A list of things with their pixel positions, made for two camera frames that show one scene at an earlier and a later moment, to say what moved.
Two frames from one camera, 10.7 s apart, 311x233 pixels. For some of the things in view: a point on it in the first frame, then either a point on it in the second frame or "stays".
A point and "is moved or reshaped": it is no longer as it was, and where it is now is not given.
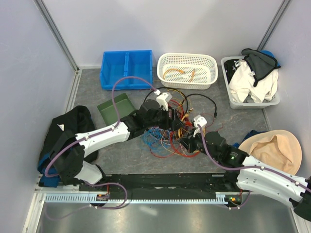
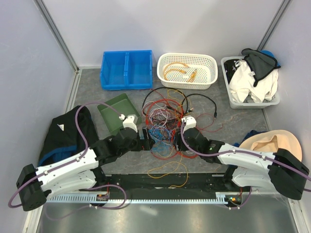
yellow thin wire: [185, 97] to [182, 153]
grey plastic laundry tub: [246, 104] stays
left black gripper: [173, 124] to [145, 144]
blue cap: [271, 54] stays
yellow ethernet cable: [180, 70] stays
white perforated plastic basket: [187, 71] stays
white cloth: [242, 87] stays
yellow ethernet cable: [180, 130] is moved or reshaped
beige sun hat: [278, 149] stays
